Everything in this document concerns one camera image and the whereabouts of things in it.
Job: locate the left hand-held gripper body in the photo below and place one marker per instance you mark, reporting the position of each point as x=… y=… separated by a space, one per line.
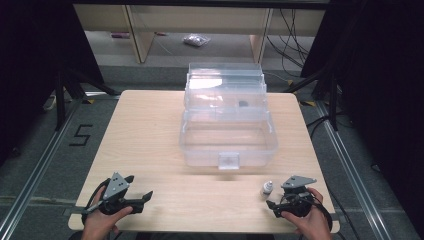
x=115 y=186

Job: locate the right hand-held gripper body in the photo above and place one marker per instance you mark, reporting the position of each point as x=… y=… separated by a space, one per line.
x=297 y=181

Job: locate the small white dropper bottle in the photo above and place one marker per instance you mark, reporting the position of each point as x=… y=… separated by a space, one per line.
x=266 y=189

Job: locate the clear plastic tiered storage box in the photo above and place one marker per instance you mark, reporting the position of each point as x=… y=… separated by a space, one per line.
x=228 y=140

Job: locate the person's right hand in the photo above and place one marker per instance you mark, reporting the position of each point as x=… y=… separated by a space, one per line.
x=311 y=225

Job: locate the person's left hand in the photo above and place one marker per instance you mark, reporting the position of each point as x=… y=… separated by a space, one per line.
x=100 y=225

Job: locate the black metal stand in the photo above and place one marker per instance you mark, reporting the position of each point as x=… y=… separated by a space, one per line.
x=60 y=100
x=333 y=103

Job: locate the clear plastic bag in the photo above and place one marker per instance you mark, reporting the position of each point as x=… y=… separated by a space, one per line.
x=196 y=40

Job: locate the wooden shelf unit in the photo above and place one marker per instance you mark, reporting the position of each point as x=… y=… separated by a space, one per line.
x=143 y=23

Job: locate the aluminium floor rail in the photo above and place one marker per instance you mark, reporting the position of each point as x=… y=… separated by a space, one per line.
x=40 y=166
x=353 y=173

